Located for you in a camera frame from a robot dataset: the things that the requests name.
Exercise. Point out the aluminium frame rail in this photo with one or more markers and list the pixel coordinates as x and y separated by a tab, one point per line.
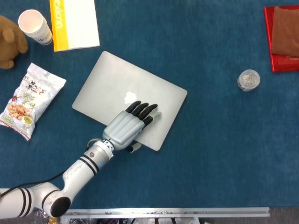
163	212

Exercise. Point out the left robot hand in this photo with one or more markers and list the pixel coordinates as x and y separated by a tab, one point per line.
123	128

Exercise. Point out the white peanut snack bag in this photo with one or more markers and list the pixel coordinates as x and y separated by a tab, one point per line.
30	98

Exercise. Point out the white paper cup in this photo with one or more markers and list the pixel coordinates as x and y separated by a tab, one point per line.
35	25

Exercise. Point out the blue table cloth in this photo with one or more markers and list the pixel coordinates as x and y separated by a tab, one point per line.
210	151

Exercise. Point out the yellow and white book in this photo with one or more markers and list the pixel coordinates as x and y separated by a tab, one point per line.
79	25

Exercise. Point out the folded brown cloth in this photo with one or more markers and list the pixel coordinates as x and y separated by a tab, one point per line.
286	30

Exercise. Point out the silver laptop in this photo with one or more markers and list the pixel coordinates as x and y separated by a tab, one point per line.
109	79

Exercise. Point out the brown plush toy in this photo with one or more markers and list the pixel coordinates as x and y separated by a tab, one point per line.
9	46

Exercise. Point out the red flat box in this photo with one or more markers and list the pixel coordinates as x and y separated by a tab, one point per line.
268	35

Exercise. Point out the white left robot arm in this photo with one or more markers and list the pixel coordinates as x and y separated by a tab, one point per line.
77	170

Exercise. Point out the clear plastic clip container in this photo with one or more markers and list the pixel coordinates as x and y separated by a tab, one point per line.
248	80

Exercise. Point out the clear plastic bag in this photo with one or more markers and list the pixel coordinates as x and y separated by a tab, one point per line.
39	217

